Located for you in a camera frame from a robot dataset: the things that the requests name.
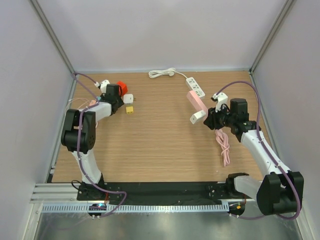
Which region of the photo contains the yellow small plug adapter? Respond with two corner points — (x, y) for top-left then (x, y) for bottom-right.
(125, 106), (134, 114)

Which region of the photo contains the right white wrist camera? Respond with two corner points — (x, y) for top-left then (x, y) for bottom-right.
(211, 92), (228, 113)

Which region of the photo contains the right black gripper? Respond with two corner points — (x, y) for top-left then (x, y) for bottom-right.
(204, 103), (236, 130)

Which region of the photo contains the white 80W charger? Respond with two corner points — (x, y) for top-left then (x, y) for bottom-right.
(189, 110), (206, 125)

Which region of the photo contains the aluminium frame rail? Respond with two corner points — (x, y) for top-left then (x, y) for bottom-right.
(29, 182), (81, 204)

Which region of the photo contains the white square charger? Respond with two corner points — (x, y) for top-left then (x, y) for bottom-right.
(123, 93), (135, 105)

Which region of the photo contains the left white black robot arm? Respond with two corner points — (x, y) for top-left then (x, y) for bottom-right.
(61, 84), (124, 200)

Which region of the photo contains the white slotted cable duct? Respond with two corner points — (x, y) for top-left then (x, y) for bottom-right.
(41, 203), (229, 214)

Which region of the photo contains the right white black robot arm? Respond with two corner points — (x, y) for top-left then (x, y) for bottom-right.
(204, 97), (304, 217)

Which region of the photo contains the small pink plug adapter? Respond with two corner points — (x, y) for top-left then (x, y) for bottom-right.
(89, 100), (97, 106)

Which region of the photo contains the purple cable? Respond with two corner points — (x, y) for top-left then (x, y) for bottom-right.
(72, 72), (127, 218)
(214, 80), (302, 220)

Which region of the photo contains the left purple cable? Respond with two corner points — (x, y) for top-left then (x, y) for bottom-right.
(72, 72), (127, 218)

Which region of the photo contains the white power strip cable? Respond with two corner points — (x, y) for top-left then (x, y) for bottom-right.
(148, 67), (188, 80)

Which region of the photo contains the white power strip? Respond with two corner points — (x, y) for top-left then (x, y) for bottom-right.
(185, 77), (206, 99)

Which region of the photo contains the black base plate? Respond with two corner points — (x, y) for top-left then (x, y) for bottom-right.
(76, 181), (248, 205)

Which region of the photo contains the pink power strip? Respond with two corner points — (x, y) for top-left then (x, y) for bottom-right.
(186, 90), (208, 118)

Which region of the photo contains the pink power strip cable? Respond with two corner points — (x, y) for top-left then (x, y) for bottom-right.
(215, 129), (231, 167)

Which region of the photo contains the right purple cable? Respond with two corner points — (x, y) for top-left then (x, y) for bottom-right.
(214, 80), (302, 220)

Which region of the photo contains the red cube plug adapter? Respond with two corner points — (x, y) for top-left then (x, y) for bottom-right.
(116, 81), (128, 97)

